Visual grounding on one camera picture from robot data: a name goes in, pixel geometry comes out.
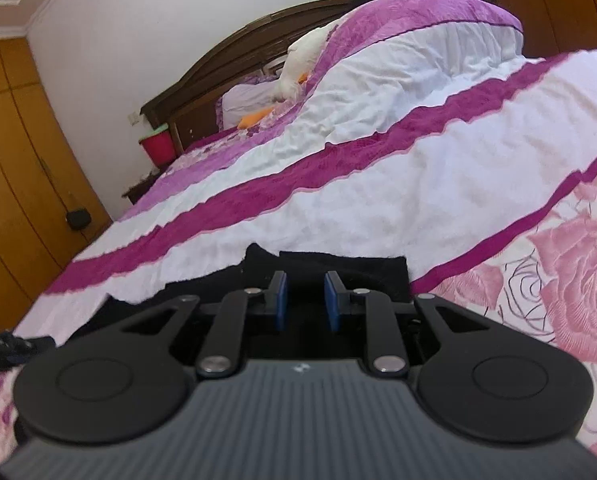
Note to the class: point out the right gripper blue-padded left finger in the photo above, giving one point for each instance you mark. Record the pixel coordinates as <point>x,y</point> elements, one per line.
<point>220,356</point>

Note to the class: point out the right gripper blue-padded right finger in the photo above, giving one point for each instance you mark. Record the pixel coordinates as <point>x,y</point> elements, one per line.
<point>364,326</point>

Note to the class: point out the small black hanging bag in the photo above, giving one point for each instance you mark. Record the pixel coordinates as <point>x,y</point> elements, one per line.
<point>78,219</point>

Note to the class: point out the dark wooden nightstand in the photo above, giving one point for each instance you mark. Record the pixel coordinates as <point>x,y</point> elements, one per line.
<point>138,190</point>

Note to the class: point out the wooden wardrobe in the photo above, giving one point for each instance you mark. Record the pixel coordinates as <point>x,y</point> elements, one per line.
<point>40,180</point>

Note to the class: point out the red bucket with green rim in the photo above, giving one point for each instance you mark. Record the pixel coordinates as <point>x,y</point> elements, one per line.
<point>159,146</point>

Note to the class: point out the purple white floral bedspread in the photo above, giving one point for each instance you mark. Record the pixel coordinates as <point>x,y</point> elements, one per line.
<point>423,132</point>

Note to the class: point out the orange plush piece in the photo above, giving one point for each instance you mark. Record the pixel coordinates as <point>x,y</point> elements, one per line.
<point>252,119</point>

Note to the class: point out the dark wooden headboard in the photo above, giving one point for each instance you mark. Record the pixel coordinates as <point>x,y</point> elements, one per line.
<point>189,106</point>

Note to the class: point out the lilac pillow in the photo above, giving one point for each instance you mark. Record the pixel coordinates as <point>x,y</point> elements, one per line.
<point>243,100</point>

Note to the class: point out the white plush toy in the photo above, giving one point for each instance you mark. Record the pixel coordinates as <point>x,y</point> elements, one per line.
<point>303,55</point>

